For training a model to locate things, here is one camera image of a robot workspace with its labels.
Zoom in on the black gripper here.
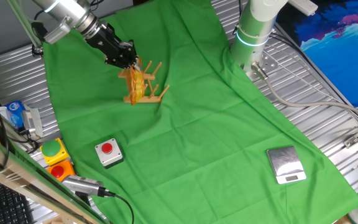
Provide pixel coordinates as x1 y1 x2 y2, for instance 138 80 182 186
87 22 143 72

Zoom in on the orange yellow woven dish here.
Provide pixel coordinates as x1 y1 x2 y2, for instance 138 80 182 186
129 57 145 106

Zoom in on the wooden peg dish rack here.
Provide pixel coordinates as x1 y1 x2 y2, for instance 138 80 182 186
117 60 170 104

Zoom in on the green cloth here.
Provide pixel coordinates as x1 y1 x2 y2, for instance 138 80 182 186
41 0 358 224

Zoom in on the white box large red button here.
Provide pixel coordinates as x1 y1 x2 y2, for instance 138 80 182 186
94 138 124 169

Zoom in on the yellow box green button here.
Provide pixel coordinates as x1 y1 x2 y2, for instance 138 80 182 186
40 138 70 166

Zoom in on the blue white tissue pack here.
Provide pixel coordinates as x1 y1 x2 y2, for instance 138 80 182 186
0 100 27 130

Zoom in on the orange box red button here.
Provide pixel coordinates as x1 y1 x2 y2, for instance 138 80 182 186
47 159 76 183

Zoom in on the white power strip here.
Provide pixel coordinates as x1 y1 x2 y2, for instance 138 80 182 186
287 0 319 16

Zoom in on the silver kitchen scale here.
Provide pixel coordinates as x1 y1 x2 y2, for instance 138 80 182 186
265 145 308 185

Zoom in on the black keyboard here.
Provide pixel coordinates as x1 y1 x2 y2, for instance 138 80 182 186
0 175 35 224

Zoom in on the blue printed poster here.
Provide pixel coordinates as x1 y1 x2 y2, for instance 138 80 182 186
277 0 358 108

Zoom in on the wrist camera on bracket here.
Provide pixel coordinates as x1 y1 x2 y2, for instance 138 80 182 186
31 17 73 57

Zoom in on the silver ribbed box camera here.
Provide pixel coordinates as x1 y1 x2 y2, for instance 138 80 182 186
21 108 44 138

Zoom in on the silver cylindrical camera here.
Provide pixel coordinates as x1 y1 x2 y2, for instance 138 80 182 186
61 174 117 206

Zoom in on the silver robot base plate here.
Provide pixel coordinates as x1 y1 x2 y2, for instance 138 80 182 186
244 51 279 82

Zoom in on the black hanging cable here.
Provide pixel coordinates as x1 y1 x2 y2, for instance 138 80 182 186
0 102 11 169

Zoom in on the black camera cable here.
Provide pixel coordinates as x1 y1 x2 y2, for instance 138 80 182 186
104 191 135 224

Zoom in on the tan frame bar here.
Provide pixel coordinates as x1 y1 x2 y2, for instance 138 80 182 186
0 93 110 224

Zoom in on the grey base cable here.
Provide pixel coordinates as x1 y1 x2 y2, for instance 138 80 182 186
252 62 358 124

